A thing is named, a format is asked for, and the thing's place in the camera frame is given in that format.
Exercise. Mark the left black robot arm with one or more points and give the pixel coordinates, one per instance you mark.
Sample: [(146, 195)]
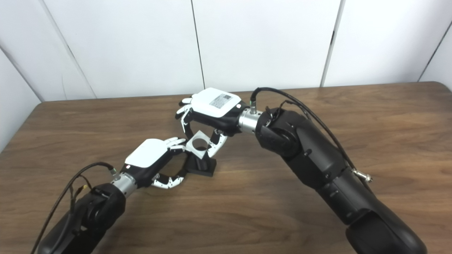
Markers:
[(95, 215)]

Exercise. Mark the black peg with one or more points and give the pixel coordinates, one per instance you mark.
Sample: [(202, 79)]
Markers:
[(203, 168)]

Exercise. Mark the white square piece with hole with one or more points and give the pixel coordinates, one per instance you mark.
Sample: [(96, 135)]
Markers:
[(197, 152)]

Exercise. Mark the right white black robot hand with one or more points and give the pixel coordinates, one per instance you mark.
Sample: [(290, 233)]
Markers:
[(215, 106)]

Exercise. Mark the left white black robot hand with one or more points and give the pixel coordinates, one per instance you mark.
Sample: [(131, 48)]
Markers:
[(146, 157)]

